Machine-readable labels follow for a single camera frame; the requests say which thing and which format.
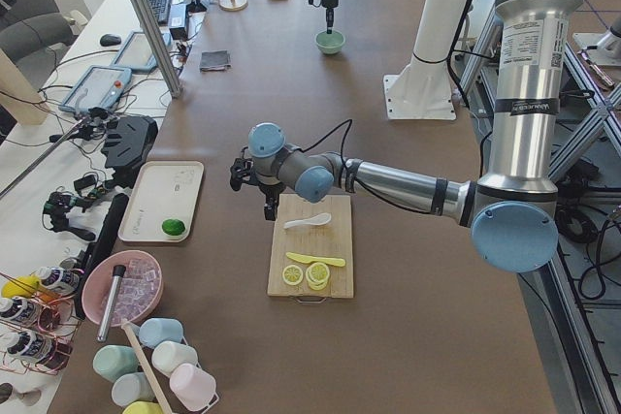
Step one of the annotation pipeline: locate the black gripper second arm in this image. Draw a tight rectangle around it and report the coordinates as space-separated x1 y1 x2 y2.
229 146 284 221

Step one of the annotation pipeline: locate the white ceramic spoon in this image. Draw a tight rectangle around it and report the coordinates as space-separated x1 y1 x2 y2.
283 212 332 230

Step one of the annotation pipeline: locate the silver blue second robot arm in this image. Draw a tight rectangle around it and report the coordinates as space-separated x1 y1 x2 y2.
230 0 584 273

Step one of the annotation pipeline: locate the mint green ceramic bowl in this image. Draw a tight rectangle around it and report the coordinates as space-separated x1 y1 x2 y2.
315 30 345 55

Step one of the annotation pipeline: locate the pink bowl with ice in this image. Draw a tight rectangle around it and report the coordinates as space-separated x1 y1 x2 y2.
82 250 164 327

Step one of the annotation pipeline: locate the wooden cutting board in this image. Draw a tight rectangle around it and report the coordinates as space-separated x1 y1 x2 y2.
267 194 354 299

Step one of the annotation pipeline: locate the lemon slice single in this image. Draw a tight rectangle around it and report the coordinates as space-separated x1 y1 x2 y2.
281 265 305 286

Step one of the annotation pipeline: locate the lemon slice stack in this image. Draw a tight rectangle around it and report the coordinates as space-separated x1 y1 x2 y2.
306 262 331 290

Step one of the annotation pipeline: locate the yellow plastic knife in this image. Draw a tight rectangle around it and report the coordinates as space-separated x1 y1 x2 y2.
285 252 345 268

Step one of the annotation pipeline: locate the green lime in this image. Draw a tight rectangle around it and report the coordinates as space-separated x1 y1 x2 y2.
161 218 186 237

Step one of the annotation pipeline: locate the cream serving tray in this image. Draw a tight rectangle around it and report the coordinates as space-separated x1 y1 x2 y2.
118 161 204 243

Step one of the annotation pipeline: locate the dark grey folded cloth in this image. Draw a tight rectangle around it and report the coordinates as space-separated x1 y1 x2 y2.
199 50 231 72

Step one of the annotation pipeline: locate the metal muddler tube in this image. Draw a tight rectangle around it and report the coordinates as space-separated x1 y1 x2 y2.
96 265 126 343

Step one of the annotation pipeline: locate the blue ceramic cup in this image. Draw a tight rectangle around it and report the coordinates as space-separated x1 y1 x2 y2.
139 318 184 349

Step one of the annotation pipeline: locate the white ceramic cup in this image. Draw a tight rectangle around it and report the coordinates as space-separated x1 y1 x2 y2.
151 341 199 377

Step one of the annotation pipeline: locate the wooden spatula stick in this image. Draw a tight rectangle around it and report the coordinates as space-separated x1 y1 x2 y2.
121 320 173 414

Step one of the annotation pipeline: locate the blue teach pendant far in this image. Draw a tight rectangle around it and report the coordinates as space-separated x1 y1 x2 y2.
112 31 157 74

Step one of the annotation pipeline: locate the blue teach pendant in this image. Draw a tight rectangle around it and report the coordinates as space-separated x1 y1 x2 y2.
112 31 157 74
59 66 132 115

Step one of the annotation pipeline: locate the pink ceramic cup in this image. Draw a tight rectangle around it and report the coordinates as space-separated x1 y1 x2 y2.
169 363 216 412

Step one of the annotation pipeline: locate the blue teach pendant near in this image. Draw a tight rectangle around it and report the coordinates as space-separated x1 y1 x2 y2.
59 66 132 115

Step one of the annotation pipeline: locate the black computer mouse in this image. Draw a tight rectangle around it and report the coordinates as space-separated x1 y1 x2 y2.
99 34 122 47

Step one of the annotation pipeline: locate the green ceramic cup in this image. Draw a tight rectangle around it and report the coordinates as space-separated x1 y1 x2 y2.
92 345 139 383

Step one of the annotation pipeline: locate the grey office chair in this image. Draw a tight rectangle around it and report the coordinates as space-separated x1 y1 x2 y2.
1 0 78 63

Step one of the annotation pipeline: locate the aluminium frame post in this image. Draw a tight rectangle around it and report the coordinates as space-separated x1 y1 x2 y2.
130 0 182 98

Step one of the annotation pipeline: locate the copper wire bottle rack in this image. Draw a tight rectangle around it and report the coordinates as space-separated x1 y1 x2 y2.
1 267 81 375

